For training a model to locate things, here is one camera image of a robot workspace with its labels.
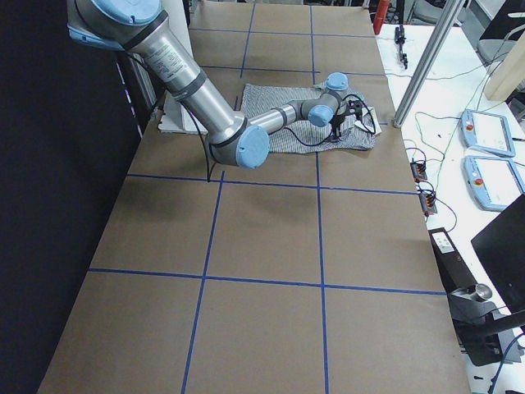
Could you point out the red cylinder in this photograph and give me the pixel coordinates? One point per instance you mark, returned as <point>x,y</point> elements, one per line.
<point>380,15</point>

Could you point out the aluminium frame post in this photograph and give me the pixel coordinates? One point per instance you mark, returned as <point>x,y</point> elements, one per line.
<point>429,55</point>

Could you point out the black grabber tool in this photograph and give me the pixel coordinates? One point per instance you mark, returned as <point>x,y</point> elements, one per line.
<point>400,41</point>

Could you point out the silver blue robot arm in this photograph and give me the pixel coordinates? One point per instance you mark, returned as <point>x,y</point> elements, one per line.
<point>143,28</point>

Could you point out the lower teach pendant tablet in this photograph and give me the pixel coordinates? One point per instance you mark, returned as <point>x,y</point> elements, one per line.
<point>494,183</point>

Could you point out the orange connector block near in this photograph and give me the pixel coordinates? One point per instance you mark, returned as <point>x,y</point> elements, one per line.
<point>427,200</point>

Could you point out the orange connector block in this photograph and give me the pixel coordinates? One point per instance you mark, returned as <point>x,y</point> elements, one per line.
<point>418,169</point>
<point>427,200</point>

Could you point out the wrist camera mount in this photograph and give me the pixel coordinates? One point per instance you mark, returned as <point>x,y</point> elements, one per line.
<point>355,108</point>

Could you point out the black box with label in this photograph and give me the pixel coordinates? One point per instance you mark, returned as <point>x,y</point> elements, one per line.
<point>453,270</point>

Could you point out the upper teach pendant tablet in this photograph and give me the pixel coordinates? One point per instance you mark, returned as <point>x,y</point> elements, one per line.
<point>487,132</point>

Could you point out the orange connector block far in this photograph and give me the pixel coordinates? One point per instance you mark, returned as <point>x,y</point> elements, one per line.
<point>418,169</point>

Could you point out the black monitor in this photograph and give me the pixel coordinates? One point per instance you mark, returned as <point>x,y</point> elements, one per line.
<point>499,247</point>

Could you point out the black stand with metal cup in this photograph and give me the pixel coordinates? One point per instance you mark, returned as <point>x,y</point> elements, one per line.
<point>485,333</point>

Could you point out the striped polo shirt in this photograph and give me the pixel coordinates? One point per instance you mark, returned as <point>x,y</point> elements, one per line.
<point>302,136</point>

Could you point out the teach pendant tablet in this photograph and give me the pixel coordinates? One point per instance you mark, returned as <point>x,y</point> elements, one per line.
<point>487,132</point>
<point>494,183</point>

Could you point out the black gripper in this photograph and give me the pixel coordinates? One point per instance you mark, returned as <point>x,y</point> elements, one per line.
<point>339,121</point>

